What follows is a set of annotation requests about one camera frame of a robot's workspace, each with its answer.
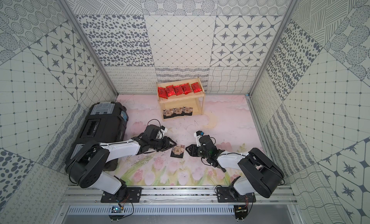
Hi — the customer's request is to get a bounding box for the black tea bag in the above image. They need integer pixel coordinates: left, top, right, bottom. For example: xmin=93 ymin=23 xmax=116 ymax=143
xmin=170 ymin=145 xmax=185 ymax=158
xmin=173 ymin=107 xmax=185 ymax=117
xmin=182 ymin=107 xmax=193 ymax=116
xmin=163 ymin=109 xmax=174 ymax=119

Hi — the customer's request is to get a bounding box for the red tea bag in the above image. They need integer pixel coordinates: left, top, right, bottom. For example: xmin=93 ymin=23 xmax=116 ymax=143
xmin=165 ymin=85 xmax=176 ymax=97
xmin=158 ymin=87 xmax=168 ymax=99
xmin=173 ymin=85 xmax=184 ymax=96
xmin=191 ymin=82 xmax=202 ymax=93
xmin=181 ymin=83 xmax=193 ymax=95

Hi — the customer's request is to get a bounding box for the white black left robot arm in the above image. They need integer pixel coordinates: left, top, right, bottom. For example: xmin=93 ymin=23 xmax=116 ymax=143
xmin=65 ymin=125 xmax=177 ymax=203

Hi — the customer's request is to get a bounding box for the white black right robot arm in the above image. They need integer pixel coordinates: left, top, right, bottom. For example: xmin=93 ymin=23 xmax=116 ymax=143
xmin=185 ymin=131 xmax=284 ymax=202

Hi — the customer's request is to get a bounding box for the light wooden two-tier shelf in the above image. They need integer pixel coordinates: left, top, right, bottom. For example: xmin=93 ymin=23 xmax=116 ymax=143
xmin=156 ymin=77 xmax=205 ymax=121

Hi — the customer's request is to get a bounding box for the black plastic toolbox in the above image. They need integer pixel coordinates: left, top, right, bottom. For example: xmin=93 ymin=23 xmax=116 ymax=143
xmin=65 ymin=102 xmax=129 ymax=166

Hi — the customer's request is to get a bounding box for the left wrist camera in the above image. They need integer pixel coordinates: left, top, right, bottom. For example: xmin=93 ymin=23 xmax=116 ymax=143
xmin=158 ymin=126 xmax=168 ymax=139

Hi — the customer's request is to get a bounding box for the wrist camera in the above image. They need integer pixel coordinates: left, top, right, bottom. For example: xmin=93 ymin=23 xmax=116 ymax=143
xmin=194 ymin=130 xmax=204 ymax=147
xmin=158 ymin=126 xmax=168 ymax=139

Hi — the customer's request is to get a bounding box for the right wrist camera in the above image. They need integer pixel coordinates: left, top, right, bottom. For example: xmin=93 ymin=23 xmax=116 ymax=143
xmin=194 ymin=130 xmax=204 ymax=147

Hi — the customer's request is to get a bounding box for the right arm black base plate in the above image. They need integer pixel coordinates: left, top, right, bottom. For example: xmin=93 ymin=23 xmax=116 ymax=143
xmin=214 ymin=186 xmax=256 ymax=203

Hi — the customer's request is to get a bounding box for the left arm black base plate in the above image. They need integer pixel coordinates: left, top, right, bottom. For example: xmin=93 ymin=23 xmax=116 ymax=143
xmin=100 ymin=187 xmax=143 ymax=203

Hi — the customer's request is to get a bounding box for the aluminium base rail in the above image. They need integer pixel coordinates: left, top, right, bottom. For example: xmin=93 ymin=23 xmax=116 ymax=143
xmin=60 ymin=185 xmax=298 ymax=205

